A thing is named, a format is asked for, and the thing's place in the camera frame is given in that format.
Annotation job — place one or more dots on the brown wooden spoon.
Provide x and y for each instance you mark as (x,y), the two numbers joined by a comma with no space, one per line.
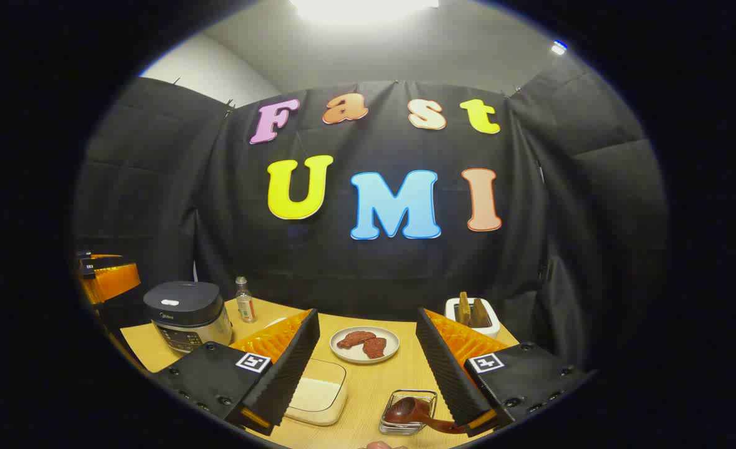
(408,410)

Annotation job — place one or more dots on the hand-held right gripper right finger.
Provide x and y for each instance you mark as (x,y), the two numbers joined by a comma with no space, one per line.
(445,374)

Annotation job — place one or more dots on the small ceiling light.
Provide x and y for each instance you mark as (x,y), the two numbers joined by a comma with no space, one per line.
(559,47)

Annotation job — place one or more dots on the small clear bottle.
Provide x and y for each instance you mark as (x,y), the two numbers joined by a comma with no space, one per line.
(246,305)

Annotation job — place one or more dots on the large ceiling light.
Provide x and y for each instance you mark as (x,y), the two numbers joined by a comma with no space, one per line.
(361,7)

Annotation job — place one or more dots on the white round plate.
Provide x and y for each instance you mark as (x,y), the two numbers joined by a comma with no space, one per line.
(355,357)

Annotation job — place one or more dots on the black backdrop cloth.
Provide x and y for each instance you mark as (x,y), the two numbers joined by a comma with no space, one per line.
(374,274)

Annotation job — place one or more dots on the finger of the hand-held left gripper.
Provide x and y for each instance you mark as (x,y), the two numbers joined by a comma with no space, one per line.
(112,277)

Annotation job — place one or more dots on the clear rice container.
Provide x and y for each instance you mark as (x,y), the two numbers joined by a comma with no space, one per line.
(318,399)

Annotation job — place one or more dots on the white toaster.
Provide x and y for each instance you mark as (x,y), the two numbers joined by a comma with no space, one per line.
(492,325)

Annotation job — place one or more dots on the red meat piece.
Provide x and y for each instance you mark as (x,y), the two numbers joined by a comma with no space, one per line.
(354,338)
(375,348)

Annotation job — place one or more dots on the dark grey rice cooker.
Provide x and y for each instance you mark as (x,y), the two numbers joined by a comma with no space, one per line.
(184,312)

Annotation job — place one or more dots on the white rice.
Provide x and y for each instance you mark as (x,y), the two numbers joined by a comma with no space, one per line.
(315,394)

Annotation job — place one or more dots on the brown toast slice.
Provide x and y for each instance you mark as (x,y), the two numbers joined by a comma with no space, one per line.
(464,308)
(481,313)

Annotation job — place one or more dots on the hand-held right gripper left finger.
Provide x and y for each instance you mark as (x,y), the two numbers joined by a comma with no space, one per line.
(293,368)

